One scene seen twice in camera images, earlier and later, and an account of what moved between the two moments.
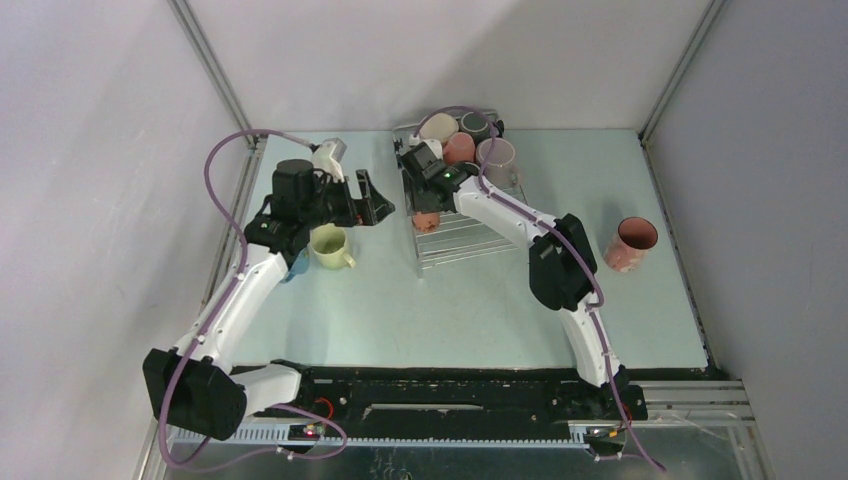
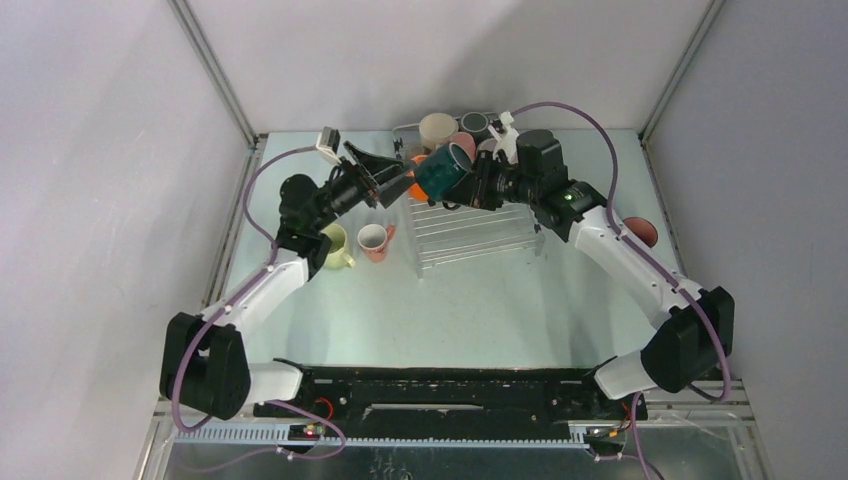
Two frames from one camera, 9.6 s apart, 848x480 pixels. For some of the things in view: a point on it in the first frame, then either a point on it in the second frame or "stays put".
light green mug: x=328 y=245 stays put
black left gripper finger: x=372 y=209 → x=390 y=192
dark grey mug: x=476 y=124 stays put
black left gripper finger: x=379 y=206 → x=377 y=166
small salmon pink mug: x=426 y=222 → x=373 y=240
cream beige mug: x=439 y=126 stays put
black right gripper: x=416 y=203 → x=482 y=169
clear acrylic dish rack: x=456 y=239 stays put
